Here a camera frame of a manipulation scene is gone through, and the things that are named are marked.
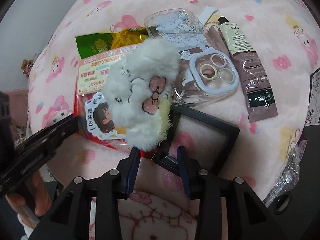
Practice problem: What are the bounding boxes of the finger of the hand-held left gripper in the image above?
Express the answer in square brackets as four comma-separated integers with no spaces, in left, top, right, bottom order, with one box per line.
[15,114,81,153]

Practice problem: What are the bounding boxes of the person's left hand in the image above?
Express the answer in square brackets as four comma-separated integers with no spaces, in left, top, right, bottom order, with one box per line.
[5,173,55,217]

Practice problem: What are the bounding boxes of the black storage box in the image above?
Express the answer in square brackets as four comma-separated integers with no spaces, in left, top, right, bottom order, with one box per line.
[269,67,320,216]

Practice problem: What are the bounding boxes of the white plush toy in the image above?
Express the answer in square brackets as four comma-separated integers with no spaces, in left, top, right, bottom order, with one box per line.
[103,39,181,153]

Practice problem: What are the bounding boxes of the person's left forearm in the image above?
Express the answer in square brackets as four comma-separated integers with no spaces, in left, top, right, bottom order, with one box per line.
[16,211,40,240]

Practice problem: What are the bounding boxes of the small brown ornament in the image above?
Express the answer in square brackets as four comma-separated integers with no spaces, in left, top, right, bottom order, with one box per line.
[21,58,35,77]

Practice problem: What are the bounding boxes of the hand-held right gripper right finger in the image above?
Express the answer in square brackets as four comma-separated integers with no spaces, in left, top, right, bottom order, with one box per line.
[176,145,288,240]

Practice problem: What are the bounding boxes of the yellow snack packet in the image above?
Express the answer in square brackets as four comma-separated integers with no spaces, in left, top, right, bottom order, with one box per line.
[110,27,151,51]

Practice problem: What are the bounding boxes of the white paper strip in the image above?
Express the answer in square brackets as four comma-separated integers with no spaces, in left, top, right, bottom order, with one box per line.
[199,6,218,27]

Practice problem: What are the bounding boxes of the pink printed blanket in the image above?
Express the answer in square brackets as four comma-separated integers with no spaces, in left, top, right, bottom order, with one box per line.
[25,0,320,207]

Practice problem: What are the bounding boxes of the clear plastic wrap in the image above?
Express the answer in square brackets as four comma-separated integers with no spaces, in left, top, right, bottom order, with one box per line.
[262,142,310,205]

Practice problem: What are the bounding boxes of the round sticker with cartoon figure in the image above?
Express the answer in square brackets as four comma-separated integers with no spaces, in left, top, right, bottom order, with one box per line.
[84,93,128,141]

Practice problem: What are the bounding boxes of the green snack packet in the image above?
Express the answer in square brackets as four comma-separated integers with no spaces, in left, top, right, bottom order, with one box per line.
[75,32,117,60]

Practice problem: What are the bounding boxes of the clear printed phone case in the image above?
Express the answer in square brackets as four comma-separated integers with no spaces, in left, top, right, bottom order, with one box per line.
[143,8,238,106]

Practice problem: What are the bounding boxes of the brown hand cream tube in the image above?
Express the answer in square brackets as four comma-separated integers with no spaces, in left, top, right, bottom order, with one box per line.
[218,16,279,123]

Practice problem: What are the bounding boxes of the red sticker pack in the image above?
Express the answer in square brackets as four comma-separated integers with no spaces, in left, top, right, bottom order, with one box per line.
[73,51,146,153]

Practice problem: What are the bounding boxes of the black square frame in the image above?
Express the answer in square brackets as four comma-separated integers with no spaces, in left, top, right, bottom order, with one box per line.
[149,104,241,178]

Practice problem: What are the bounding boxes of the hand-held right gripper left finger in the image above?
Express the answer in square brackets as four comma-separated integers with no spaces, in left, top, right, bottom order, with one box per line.
[29,146,142,240]

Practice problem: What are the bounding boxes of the pink fuzzy cloth red outline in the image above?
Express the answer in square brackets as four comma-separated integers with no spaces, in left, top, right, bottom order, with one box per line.
[91,187,201,240]

